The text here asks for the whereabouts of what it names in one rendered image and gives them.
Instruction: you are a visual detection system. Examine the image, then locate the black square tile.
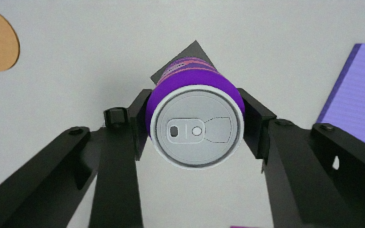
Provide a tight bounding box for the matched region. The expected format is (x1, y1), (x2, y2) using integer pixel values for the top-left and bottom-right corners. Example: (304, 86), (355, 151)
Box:
(150, 40), (218, 85)

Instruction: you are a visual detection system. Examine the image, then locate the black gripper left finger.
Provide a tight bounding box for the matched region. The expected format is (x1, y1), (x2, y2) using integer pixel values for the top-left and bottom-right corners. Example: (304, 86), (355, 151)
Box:
(0, 89), (152, 228)

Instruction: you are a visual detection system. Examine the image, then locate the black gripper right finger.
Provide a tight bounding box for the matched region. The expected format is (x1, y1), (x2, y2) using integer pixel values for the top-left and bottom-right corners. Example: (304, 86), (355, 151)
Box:
(237, 88), (365, 228)

